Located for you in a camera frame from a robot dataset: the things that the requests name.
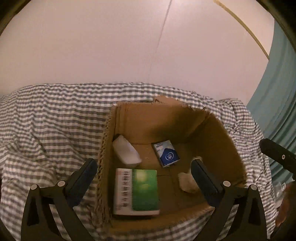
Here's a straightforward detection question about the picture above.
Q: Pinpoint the white tissue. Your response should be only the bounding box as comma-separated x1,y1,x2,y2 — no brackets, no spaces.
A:
178,172,199,194

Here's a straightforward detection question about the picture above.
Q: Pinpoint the blue cigarette pack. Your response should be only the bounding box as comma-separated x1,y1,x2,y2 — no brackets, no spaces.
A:
152,140,180,168

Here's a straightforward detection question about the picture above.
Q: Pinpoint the green white medicine box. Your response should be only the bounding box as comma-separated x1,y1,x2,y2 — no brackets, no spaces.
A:
113,168,160,216

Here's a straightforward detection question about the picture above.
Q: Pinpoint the white rounded case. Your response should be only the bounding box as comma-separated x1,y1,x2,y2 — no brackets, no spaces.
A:
112,135,142,168

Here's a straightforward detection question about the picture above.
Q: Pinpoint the green curtain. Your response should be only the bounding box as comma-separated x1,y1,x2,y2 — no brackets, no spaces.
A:
246,21,296,186

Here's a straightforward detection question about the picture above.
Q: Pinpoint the brown cardboard box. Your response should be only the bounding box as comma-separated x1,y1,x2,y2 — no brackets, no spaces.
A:
95,96,246,234

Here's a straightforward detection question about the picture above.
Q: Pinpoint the green checkered duvet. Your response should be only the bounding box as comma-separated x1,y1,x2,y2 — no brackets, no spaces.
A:
1,83,278,240

